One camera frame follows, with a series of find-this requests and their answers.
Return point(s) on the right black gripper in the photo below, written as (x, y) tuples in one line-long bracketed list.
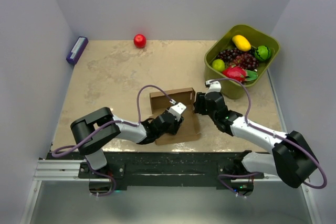
[(198, 104)]

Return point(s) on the red dragon fruit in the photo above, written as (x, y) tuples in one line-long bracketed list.
[(240, 74)]

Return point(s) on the red apple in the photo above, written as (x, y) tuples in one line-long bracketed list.
[(139, 41)]

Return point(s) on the brown cardboard box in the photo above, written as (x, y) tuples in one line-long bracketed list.
[(190, 127)]

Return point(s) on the green lime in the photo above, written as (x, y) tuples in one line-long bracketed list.
[(218, 65)]

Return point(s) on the dark purple grapes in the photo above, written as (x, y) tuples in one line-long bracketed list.
[(244, 59)]

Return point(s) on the small green watermelon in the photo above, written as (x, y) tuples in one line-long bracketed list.
[(262, 53)]

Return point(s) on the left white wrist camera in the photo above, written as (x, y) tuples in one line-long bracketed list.
[(177, 110)]

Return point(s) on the olive green plastic bin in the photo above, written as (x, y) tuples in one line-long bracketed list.
[(255, 37)]

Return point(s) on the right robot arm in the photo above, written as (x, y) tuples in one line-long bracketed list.
[(287, 156)]

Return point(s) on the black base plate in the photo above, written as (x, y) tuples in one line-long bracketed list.
[(187, 169)]

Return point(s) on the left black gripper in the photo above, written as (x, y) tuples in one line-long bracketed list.
[(176, 125)]

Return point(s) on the yellow mango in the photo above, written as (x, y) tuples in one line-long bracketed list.
[(241, 43)]

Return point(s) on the purple rectangular box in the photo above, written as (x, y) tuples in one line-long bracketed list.
[(77, 50)]

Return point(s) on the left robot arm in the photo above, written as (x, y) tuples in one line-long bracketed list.
[(93, 131)]

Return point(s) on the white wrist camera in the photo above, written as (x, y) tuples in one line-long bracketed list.
[(213, 86), (177, 110)]

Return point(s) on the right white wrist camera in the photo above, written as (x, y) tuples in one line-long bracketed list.
[(213, 86)]

